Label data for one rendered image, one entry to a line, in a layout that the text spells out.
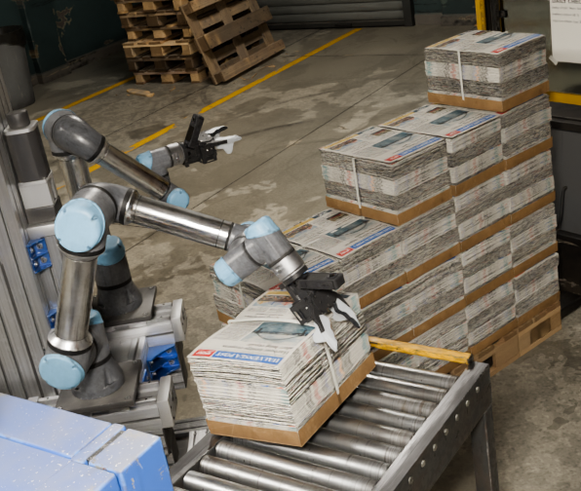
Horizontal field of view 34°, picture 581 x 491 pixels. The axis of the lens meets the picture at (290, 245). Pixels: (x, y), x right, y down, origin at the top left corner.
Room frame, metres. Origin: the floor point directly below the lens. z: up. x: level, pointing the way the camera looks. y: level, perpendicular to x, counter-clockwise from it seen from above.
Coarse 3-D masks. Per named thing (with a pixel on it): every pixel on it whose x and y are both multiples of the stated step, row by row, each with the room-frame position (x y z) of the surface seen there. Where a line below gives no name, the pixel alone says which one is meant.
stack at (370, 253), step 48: (480, 192) 3.33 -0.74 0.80; (288, 240) 3.13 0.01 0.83; (336, 240) 3.06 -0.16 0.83; (384, 240) 3.03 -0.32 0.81; (432, 240) 3.16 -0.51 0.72; (240, 288) 2.88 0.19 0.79; (432, 288) 3.14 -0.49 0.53; (384, 336) 3.00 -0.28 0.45; (432, 336) 3.13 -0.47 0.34; (480, 336) 3.28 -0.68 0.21
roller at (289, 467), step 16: (224, 448) 1.99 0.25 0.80; (240, 448) 1.97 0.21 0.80; (256, 448) 1.97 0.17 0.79; (256, 464) 1.92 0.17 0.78; (272, 464) 1.90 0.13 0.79; (288, 464) 1.88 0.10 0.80; (304, 464) 1.86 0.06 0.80; (304, 480) 1.84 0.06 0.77; (320, 480) 1.81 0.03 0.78; (336, 480) 1.79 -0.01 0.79; (352, 480) 1.77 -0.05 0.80; (368, 480) 1.76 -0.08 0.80
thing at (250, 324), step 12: (228, 324) 2.20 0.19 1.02; (240, 324) 2.18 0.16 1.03; (252, 324) 2.16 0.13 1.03; (264, 324) 2.14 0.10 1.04; (276, 324) 2.12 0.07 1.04; (288, 324) 2.10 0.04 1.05; (300, 324) 2.08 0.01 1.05; (324, 348) 2.04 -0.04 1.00; (324, 360) 2.03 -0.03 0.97; (324, 372) 2.02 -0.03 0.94; (336, 372) 2.06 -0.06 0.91
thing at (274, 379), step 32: (192, 352) 2.08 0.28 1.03; (224, 352) 2.03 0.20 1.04; (256, 352) 1.99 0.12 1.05; (288, 352) 1.95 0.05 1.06; (224, 384) 2.00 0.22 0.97; (256, 384) 1.95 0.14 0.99; (288, 384) 1.91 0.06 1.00; (320, 384) 1.99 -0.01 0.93; (224, 416) 2.02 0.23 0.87; (256, 416) 1.96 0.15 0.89; (288, 416) 1.90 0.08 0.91
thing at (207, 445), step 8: (200, 440) 2.03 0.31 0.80; (208, 440) 2.03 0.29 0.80; (216, 440) 2.02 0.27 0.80; (192, 448) 2.01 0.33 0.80; (200, 448) 2.00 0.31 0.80; (208, 448) 1.99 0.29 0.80; (184, 456) 1.98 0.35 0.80; (192, 456) 1.97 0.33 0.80; (200, 456) 1.97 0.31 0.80; (176, 464) 1.95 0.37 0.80; (184, 464) 1.95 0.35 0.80; (192, 464) 1.94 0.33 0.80; (176, 472) 1.92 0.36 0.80; (184, 472) 1.91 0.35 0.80; (176, 480) 1.89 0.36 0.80
